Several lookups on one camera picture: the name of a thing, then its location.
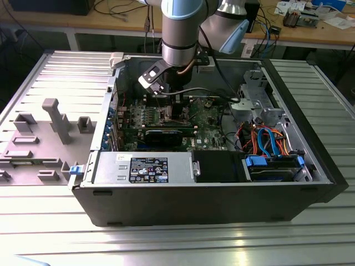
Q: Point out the blue flat box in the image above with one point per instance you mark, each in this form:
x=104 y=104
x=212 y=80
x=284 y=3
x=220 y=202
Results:
x=332 y=4

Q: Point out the grey parts rack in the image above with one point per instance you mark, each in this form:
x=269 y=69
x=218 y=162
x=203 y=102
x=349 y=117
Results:
x=41 y=155

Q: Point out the black computer case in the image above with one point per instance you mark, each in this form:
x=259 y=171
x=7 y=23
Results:
x=50 y=7

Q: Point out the black open PC case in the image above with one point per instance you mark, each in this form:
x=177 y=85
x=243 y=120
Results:
x=194 y=205

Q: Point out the round coin cell battery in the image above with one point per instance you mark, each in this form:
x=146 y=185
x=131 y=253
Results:
x=208 y=104

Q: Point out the silver drive bay cage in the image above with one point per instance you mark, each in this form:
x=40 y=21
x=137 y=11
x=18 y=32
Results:
x=244 y=109

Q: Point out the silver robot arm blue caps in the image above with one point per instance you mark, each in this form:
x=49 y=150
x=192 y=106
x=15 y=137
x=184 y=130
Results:
x=177 y=33

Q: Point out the copper finned CPU cooler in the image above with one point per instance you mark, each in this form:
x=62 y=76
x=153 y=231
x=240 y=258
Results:
x=291 y=18

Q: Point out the grey metal device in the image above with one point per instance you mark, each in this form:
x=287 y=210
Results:
x=309 y=19

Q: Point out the green motherboard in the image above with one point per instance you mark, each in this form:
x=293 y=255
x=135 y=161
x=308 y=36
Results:
x=205 y=130

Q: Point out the hard disk in blue carrier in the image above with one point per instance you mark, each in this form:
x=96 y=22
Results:
x=266 y=171

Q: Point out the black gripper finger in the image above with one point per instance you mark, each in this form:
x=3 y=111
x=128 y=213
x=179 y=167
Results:
x=177 y=109

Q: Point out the white printed papers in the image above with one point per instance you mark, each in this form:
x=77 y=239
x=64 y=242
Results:
x=285 y=5
x=341 y=22

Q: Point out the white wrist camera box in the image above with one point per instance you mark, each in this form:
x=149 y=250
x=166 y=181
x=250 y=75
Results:
x=152 y=73

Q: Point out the black RAM slots bank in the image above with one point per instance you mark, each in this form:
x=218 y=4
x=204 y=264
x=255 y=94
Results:
x=151 y=101
x=185 y=130

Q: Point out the silver power supply unit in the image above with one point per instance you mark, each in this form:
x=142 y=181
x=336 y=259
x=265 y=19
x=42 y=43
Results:
x=111 y=169

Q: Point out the beige case latch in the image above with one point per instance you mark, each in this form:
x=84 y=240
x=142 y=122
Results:
x=116 y=59

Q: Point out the blue plastic case latch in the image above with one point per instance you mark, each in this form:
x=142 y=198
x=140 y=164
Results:
x=75 y=170

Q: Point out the small black box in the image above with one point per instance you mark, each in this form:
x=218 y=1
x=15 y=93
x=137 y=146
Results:
x=276 y=29

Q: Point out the black graphics card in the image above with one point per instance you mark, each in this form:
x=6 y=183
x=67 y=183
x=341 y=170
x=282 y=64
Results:
x=163 y=137

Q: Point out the wooden desk white frame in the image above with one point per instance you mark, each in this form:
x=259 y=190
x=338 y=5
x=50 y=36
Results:
x=83 y=19

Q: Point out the black CPU socket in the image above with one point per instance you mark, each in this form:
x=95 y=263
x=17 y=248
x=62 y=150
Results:
x=159 y=119

